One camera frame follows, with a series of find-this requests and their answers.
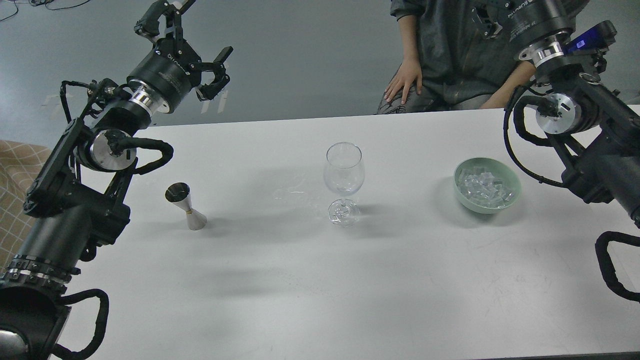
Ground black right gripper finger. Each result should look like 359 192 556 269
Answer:
471 5 503 40

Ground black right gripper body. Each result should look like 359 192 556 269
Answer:
500 0 575 48

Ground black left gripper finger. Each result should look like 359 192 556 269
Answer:
189 46 234 101
134 0 197 46

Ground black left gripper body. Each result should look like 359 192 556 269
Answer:
126 39 202 113

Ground steel cocktail jigger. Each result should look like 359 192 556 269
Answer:
164 182 208 231

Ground clear ice cubes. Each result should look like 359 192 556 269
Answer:
455 166 516 209

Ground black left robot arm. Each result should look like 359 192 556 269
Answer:
1 0 233 360

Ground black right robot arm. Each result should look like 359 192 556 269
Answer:
470 0 640 226

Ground clear wine glass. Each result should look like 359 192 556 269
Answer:
323 142 365 227

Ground person's right hand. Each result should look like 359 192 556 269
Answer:
382 57 423 105

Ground grey tape on floor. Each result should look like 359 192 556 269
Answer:
200 89 229 115

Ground seated person in grey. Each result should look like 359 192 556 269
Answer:
376 0 537 115

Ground beige checkered cloth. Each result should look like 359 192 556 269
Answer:
0 140 51 272

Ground green bowl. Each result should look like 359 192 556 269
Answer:
452 157 522 215

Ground black floor cables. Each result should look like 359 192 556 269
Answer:
0 0 92 23

